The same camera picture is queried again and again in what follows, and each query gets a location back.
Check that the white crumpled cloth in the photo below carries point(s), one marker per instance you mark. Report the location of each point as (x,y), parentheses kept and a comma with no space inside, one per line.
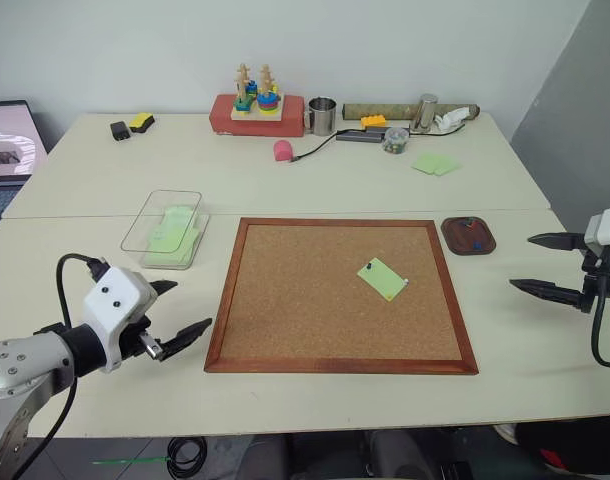
(450,121)

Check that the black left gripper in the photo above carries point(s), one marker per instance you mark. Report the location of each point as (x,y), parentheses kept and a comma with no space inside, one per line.
(135,337)

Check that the yellow black sponge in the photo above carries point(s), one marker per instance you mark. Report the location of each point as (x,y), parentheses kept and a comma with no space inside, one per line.
(141,122)

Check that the wood framed cork board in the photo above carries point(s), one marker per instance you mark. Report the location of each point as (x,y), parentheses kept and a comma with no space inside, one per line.
(310,310)

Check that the steel tumbler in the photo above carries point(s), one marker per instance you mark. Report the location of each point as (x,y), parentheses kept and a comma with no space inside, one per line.
(424,112)

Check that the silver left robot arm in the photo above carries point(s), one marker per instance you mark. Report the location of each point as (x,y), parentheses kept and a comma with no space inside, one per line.
(12,365)

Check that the dark grey usb hub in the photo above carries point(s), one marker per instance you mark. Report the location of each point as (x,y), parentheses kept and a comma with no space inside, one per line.
(357,135)

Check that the pink rounded object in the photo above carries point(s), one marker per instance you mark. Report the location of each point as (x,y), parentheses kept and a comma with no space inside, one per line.
(283,150)

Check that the brown wooden pin tray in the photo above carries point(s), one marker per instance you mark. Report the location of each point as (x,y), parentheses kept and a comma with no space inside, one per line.
(467,237)

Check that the green paper note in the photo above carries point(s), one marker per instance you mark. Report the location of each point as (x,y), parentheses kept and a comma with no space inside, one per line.
(425,163)
(384,281)
(450,167)

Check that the clear plastic box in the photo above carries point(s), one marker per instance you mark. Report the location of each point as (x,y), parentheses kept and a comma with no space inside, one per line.
(135,235)

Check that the green note stack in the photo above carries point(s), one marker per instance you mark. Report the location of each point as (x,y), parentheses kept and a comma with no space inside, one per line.
(172,235)

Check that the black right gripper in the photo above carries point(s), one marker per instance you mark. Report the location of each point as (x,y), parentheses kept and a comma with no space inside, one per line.
(596,282)

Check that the black red object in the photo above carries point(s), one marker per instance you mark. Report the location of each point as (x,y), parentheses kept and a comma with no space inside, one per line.
(570,445)

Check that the grey laptop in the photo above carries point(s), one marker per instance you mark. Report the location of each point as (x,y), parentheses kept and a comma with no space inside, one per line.
(10,150)

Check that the white shoe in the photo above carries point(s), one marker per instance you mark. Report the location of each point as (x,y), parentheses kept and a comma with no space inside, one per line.
(506,433)

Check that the yellow toy brick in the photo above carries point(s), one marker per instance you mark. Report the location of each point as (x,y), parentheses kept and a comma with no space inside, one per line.
(373,121)

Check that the black power adapter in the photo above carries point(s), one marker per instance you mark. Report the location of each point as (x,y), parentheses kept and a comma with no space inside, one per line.
(120,131)

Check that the clear jar of pins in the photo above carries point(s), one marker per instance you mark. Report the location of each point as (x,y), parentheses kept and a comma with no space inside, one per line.
(395,141)

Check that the red rectangular box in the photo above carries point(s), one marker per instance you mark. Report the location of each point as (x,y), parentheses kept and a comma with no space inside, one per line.
(255,127)

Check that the long brown green roll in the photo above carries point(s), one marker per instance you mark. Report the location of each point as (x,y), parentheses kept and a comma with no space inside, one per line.
(385,110)

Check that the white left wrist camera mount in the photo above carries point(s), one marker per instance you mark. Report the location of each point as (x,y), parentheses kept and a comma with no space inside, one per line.
(112,300)

